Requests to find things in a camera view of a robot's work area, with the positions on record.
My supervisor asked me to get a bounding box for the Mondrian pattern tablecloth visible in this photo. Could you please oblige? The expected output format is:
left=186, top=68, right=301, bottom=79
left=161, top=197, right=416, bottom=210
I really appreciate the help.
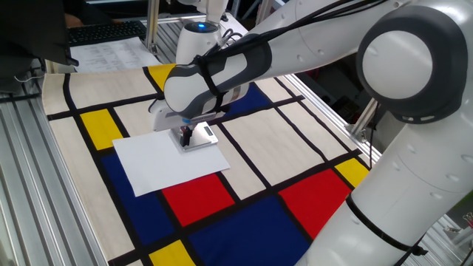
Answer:
left=41, top=63, right=371, bottom=266

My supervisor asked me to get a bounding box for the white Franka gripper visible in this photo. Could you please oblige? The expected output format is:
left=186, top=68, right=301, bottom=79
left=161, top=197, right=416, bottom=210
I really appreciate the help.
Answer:
left=149, top=98, right=226, bottom=148

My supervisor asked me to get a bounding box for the black computer monitor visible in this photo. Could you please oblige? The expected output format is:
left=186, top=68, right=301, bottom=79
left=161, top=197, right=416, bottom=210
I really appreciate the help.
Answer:
left=0, top=0, right=80, bottom=93

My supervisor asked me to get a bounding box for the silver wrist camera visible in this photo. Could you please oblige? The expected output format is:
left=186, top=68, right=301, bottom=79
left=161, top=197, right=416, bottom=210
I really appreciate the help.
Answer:
left=181, top=112, right=217, bottom=126

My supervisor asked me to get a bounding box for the black computer keyboard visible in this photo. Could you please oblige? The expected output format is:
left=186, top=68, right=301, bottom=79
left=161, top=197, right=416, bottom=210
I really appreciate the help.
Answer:
left=67, top=20, right=148, bottom=47

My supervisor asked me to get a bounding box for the printed paper document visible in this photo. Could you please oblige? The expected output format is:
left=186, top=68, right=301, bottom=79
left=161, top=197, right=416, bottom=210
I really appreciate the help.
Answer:
left=69, top=36, right=162, bottom=74

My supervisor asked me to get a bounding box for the white paper sheet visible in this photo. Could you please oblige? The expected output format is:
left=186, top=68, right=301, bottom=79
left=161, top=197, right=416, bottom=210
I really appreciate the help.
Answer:
left=112, top=129, right=231, bottom=198

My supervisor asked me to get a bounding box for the aluminium frame post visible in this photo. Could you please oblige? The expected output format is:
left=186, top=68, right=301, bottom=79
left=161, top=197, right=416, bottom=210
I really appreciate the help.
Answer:
left=347, top=98, right=380, bottom=143
left=145, top=0, right=160, bottom=55
left=254, top=0, right=276, bottom=25

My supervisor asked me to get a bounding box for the person in dark clothing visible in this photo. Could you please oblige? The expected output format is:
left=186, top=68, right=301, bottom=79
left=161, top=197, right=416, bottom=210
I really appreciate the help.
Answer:
left=62, top=0, right=123, bottom=27

